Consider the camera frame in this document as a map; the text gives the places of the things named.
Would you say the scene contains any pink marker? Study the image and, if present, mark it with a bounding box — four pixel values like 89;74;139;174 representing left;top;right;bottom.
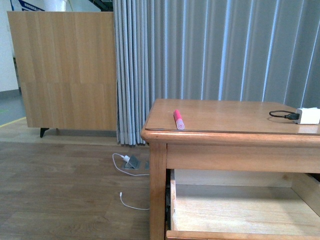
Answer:
173;109;185;130

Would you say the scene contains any grey pleated curtain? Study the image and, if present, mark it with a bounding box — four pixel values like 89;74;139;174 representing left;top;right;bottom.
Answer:
113;0;320;146

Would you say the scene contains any black usb cable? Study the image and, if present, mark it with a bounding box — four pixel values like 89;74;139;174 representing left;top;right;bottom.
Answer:
269;110;301;122

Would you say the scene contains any white charger block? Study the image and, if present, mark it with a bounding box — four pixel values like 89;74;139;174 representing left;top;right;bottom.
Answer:
294;107;320;125

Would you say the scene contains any wooden nightstand frame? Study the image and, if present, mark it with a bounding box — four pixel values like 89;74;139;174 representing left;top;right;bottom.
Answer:
141;99;320;240

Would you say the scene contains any white charging cable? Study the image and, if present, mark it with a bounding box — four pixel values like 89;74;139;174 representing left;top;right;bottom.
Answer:
112;153;150;211

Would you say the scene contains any metal floor socket box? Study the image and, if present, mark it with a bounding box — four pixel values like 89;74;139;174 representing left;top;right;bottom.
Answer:
122;155;141;170

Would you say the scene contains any wooden drawer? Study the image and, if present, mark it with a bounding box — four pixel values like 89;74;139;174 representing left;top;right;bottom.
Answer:
165;169;320;240

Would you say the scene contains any light wooden cabinet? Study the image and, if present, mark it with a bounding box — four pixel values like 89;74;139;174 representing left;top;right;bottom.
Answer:
7;11;117;131

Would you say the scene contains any white plug adapter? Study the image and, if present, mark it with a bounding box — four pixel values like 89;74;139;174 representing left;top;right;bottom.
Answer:
123;155;130;163

